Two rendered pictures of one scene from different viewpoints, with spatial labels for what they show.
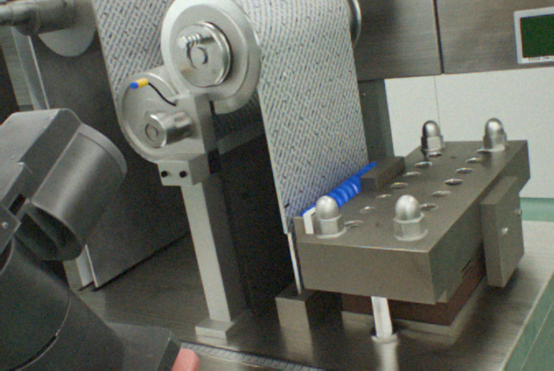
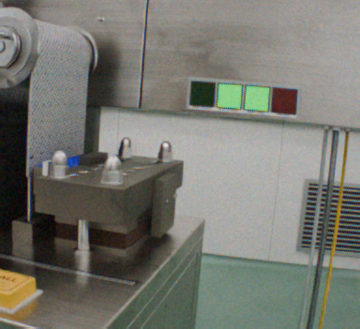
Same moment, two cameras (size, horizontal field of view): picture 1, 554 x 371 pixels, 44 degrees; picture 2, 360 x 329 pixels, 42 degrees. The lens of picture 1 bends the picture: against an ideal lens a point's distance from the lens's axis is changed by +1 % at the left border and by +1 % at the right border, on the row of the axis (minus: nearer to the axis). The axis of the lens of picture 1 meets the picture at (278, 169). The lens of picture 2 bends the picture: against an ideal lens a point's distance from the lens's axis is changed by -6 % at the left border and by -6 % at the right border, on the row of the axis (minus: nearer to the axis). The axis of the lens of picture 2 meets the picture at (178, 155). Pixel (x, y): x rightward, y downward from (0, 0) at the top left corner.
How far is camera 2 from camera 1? 0.18 m
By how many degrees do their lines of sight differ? 23
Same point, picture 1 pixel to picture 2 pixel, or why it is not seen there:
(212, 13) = (15, 22)
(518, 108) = not seen: hidden behind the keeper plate
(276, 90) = (41, 80)
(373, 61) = (97, 93)
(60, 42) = not seen: outside the picture
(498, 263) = (159, 221)
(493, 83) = not seen: hidden behind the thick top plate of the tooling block
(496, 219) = (163, 191)
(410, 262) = (111, 196)
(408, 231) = (112, 178)
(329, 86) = (70, 94)
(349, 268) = (68, 199)
